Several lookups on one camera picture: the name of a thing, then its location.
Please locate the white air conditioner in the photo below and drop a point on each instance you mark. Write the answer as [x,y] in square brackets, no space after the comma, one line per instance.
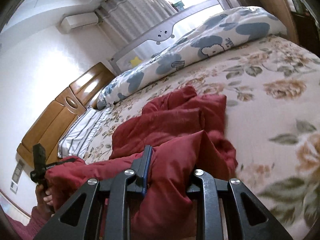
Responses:
[78,21]

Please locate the striped pillow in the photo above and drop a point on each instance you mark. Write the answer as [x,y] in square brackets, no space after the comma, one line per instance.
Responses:
[77,139]

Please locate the blue white cartoon duvet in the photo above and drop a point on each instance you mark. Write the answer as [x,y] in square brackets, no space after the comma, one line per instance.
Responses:
[217,34]

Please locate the wooden wardrobe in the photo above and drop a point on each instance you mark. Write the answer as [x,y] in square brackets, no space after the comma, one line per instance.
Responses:
[301,23]

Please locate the person's left hand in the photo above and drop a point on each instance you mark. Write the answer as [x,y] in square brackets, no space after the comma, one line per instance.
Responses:
[44,201]

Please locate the grey bed guard rail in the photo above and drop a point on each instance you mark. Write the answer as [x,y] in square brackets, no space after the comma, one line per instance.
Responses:
[164,30]

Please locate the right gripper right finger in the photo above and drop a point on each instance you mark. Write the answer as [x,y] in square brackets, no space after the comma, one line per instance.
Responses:
[228,209]

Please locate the floral bed cover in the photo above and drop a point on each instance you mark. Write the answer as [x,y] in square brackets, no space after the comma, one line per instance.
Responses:
[272,120]

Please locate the wooden headboard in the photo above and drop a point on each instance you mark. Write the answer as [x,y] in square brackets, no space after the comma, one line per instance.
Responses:
[63,111]

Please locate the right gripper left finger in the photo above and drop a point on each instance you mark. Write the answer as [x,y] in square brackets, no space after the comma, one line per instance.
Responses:
[101,202]

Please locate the red quilted down coat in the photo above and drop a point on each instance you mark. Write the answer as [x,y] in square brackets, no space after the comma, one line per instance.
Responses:
[185,131]

